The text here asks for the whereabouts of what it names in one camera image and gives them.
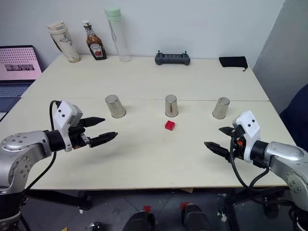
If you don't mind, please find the ketchup bottle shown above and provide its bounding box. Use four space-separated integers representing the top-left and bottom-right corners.
81 20 108 61

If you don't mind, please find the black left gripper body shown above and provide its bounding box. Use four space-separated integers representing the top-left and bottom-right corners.
68 124 92 149

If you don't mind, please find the laptop with pink screen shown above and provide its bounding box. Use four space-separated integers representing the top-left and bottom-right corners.
0 44 43 113

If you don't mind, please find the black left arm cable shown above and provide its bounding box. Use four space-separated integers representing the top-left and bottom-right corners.
23 100 61 191

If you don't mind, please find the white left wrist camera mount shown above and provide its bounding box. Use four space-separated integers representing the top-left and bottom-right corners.
53 101 84 153

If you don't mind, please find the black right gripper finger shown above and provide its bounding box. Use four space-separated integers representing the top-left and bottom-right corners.
218 126 235 138
204 141 231 161

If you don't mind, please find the red toy brick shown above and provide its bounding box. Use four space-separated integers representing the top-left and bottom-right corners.
164 120 177 131

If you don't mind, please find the grey partition panel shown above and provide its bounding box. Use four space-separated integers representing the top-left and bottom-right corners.
252 0 308 116

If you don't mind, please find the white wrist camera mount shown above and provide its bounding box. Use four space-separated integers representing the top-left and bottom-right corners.
231 110 262 163
53 101 84 153

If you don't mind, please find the clear bottle with green lid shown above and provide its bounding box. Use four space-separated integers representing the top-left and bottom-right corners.
104 7 132 63

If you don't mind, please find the dark rounded shape red cap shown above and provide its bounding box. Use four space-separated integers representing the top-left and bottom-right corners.
180 202 210 231
124 205 156 231

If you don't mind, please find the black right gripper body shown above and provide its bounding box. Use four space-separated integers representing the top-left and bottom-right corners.
229 126 246 160

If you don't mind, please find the cream printed paper tumbler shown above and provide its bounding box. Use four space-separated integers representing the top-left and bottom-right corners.
46 21 81 64

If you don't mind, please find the black table frame leg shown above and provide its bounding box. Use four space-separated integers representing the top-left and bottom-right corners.
225 187 293 231
23 189 93 212

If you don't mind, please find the black cloth pouch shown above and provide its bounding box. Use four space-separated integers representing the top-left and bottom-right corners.
218 56 248 72

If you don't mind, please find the dark blue chair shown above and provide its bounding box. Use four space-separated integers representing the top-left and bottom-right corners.
279 83 308 154

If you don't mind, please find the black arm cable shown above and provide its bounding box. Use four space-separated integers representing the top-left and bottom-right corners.
23 100 61 191
229 138 270 191

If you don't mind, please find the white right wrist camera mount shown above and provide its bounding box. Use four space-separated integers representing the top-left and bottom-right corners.
231 110 262 163

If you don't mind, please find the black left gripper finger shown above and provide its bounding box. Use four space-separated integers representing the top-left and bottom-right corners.
80 116 106 128
89 131 119 148

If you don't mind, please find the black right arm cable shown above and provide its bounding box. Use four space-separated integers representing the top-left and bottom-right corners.
229 138 270 191

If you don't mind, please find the upturned steel cup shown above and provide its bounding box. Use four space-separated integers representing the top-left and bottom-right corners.
164 94 180 117
104 94 127 119
212 96 231 120

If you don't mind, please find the grey handheld remote controller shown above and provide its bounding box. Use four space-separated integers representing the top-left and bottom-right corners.
154 50 192 66

